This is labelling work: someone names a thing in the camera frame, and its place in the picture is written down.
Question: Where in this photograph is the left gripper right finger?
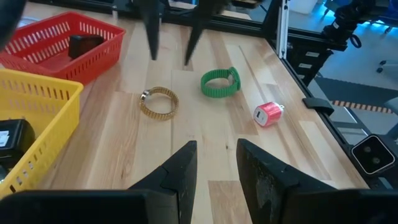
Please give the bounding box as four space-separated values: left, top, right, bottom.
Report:
236 138 343 224

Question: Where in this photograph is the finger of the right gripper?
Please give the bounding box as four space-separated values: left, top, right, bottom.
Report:
183 0 229 67
136 0 162 62

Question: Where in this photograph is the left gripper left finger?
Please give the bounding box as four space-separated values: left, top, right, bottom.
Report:
129 140 198 224

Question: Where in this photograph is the gold wristwatch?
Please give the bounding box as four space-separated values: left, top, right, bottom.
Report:
139 86 180 122

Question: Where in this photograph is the pink USB charger cube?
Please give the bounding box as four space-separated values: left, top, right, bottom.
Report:
252 101 285 128

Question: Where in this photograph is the black rectangular device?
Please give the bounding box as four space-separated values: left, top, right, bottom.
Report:
67 34 105 60

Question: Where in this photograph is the green wristwatch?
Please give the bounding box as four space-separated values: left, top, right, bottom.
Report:
200 66 242 99

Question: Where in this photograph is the black charger cube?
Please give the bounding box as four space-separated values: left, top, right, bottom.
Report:
0 119 36 170

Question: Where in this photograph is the office chair base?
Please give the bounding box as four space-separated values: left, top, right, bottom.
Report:
376 58 398 74

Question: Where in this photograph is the red plastic basket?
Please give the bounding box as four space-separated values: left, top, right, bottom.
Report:
0 11 126 86

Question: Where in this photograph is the yellow plastic basket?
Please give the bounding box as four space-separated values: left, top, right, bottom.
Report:
0 68 85 199

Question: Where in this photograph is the black machine beside table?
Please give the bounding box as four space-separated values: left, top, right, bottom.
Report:
322 0 398 52

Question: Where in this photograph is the silver aluminium post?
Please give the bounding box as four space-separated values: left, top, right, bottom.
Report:
277 0 289 60

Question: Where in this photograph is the black frame clip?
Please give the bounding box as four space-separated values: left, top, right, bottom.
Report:
302 97 335 117

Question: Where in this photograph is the black table-level camera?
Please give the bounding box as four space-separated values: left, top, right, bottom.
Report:
350 134 397 176

